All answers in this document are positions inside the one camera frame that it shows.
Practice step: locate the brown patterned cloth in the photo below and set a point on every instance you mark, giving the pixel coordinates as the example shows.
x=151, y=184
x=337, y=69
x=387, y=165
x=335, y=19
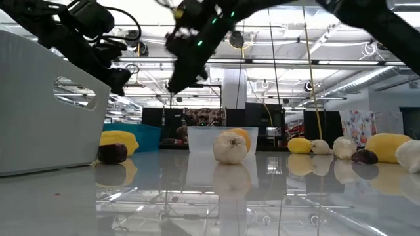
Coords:
x=216, y=114

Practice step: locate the red rack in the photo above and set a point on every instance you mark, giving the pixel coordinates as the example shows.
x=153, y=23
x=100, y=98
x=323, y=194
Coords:
x=295, y=131

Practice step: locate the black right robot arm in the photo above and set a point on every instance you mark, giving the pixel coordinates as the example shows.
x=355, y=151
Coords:
x=377, y=23

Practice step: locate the silver ventilation duct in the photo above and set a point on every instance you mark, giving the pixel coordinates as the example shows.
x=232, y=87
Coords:
x=370, y=78

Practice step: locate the long ceiling light rail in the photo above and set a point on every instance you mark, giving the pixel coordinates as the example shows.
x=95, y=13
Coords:
x=279, y=61

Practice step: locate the long purple eggplant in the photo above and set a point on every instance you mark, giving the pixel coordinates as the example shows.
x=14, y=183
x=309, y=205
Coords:
x=112, y=153

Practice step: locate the orange lemon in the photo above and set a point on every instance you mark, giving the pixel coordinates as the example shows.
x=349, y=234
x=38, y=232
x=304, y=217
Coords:
x=244, y=136

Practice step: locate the small yellow lemon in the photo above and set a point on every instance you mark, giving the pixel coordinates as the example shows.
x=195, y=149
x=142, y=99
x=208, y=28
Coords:
x=299, y=145

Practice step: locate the clear plastic bin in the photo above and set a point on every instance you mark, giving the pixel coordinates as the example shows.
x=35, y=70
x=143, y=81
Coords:
x=200, y=141

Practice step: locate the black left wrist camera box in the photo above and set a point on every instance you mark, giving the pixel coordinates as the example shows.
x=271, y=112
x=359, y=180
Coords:
x=92, y=18

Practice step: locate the black partition panel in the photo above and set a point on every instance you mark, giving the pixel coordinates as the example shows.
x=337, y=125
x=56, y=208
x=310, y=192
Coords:
x=173, y=121
x=328, y=124
x=152, y=117
x=256, y=114

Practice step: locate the plain white cloth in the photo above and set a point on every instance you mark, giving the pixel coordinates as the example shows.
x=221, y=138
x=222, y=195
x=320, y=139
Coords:
x=390, y=123

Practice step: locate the large yellow lemon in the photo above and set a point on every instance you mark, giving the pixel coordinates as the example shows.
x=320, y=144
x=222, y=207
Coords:
x=385, y=147

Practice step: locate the teal plastic basket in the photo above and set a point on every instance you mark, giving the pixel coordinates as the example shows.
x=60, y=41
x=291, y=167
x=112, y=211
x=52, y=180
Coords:
x=147, y=137

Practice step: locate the white square column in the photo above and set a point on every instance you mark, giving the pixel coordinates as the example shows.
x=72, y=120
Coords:
x=229, y=88

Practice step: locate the white garlic bulb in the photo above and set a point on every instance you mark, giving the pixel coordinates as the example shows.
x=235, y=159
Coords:
x=344, y=148
x=410, y=157
x=229, y=149
x=321, y=147

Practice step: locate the small purple eggplant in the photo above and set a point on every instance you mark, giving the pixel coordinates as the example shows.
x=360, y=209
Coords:
x=364, y=156

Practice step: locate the floral print cloth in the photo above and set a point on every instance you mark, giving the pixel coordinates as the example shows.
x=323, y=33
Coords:
x=357, y=124

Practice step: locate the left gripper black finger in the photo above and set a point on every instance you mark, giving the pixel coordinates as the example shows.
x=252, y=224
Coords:
x=93, y=70
x=120, y=82

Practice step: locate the black stand frame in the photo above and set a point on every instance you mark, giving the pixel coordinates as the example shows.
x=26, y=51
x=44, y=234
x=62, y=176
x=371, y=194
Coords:
x=213, y=86

